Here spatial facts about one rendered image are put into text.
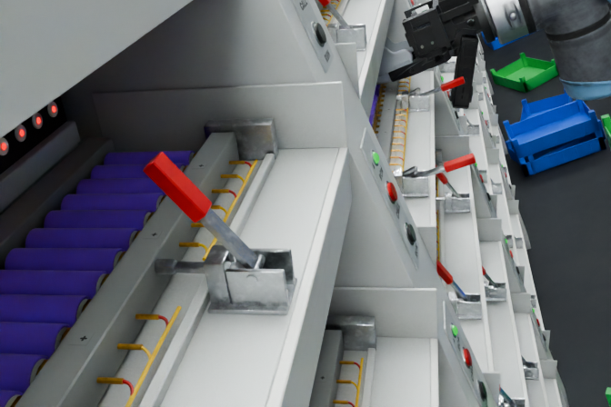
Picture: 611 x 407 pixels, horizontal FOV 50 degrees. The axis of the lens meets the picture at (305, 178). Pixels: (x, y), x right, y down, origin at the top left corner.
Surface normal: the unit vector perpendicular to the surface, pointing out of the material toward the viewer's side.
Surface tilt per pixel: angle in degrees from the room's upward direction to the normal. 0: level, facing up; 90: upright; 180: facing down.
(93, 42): 109
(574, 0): 93
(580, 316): 0
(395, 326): 90
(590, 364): 0
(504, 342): 19
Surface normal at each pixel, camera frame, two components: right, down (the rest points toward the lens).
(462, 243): -0.11, -0.89
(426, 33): -0.17, 0.46
